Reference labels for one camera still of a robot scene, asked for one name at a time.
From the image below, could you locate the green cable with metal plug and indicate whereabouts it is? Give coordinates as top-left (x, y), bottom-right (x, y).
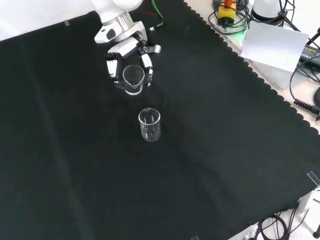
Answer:
top-left (149, 0), bottom-right (167, 32)

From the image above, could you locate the white round device base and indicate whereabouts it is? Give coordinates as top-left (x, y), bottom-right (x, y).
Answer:
top-left (250, 0), bottom-right (285, 23)

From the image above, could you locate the black cable with ribbed plug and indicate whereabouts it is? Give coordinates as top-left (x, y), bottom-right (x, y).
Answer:
top-left (289, 59), bottom-right (320, 115)

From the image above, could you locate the black bench cloth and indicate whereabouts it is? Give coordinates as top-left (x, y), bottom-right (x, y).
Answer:
top-left (0, 0), bottom-right (320, 240)

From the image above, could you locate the black cable bundle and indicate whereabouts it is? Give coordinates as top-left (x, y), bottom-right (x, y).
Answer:
top-left (256, 208), bottom-right (301, 240)

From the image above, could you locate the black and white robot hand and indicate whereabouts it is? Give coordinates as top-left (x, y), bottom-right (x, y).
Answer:
top-left (104, 21), bottom-right (162, 90)

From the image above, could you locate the pale board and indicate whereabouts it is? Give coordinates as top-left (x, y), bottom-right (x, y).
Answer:
top-left (240, 20), bottom-right (310, 73)

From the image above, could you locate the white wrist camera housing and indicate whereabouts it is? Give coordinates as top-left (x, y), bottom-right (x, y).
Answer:
top-left (94, 24), bottom-right (119, 45)

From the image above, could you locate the white box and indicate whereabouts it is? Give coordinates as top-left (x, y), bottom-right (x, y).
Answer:
top-left (298, 185), bottom-right (320, 235)

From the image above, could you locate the green looped cable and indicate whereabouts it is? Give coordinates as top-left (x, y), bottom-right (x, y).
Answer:
top-left (208, 9), bottom-right (249, 36)

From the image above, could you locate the clear glass beaker with water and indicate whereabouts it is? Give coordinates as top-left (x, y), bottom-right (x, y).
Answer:
top-left (122, 64), bottom-right (146, 96)

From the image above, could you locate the black tripod leg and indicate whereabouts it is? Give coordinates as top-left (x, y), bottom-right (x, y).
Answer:
top-left (306, 26), bottom-right (320, 46)

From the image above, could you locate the empty clear glass beaker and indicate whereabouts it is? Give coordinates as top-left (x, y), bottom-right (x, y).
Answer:
top-left (138, 107), bottom-right (161, 143)

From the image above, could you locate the yellow stop button box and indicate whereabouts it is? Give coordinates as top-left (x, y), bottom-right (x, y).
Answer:
top-left (218, 0), bottom-right (237, 26)

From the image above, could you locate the black power adapter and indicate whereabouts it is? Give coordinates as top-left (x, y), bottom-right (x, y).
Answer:
top-left (299, 43), bottom-right (320, 64)

